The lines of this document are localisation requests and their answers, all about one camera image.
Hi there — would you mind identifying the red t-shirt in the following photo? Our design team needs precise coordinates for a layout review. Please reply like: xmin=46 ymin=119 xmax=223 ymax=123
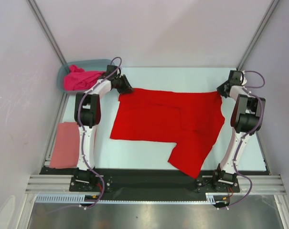
xmin=110 ymin=88 xmax=225 ymax=178

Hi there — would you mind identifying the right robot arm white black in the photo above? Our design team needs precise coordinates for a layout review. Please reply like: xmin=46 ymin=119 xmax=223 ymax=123
xmin=212 ymin=70 xmax=266 ymax=191

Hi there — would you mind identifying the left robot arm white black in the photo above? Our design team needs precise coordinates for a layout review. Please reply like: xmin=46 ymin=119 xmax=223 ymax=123
xmin=75 ymin=65 xmax=134 ymax=171

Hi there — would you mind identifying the teal plastic basin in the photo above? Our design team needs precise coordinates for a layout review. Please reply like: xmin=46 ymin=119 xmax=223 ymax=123
xmin=56 ymin=59 xmax=111 ymax=94

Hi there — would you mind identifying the magenta crumpled t-shirt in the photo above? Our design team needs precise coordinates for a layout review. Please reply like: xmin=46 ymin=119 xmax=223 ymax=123
xmin=64 ymin=65 xmax=105 ymax=91

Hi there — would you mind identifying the folded pink t-shirt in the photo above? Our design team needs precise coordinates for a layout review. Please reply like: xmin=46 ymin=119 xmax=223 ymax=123
xmin=49 ymin=122 xmax=80 ymax=169

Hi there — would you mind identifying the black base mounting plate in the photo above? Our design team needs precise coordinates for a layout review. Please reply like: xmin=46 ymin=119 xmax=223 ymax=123
xmin=40 ymin=167 xmax=271 ymax=201

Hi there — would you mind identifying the aluminium frame rail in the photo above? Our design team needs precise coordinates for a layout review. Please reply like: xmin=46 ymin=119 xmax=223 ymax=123
xmin=25 ymin=175 xmax=72 ymax=194

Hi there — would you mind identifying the white slotted cable duct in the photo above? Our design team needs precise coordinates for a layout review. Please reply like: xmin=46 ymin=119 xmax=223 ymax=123
xmin=35 ymin=193 xmax=102 ymax=203

